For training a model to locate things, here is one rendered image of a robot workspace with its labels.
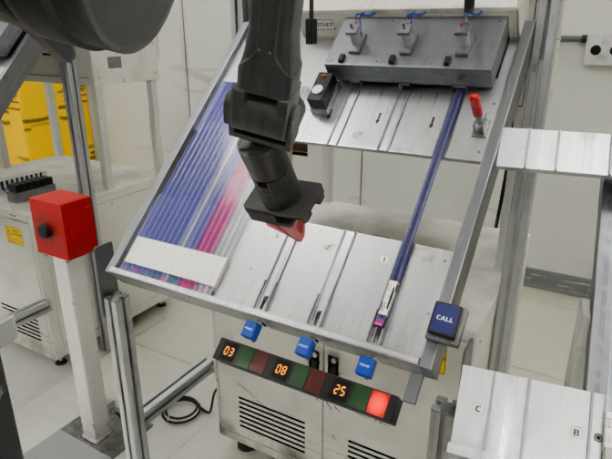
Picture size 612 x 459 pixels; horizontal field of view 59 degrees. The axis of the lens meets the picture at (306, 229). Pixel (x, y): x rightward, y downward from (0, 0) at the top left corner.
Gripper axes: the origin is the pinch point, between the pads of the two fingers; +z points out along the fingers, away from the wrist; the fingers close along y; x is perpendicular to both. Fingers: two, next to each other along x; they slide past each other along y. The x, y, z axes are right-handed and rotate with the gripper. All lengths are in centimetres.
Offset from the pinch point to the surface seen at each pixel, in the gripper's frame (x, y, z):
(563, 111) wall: -164, -20, 111
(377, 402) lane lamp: 14.7, -14.7, 19.0
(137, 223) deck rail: -4.1, 46.6, 14.0
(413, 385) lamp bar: 9.8, -18.7, 20.6
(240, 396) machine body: 7, 39, 75
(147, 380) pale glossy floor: 7, 92, 102
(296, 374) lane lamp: 14.6, -0.3, 19.1
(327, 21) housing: -57, 20, 0
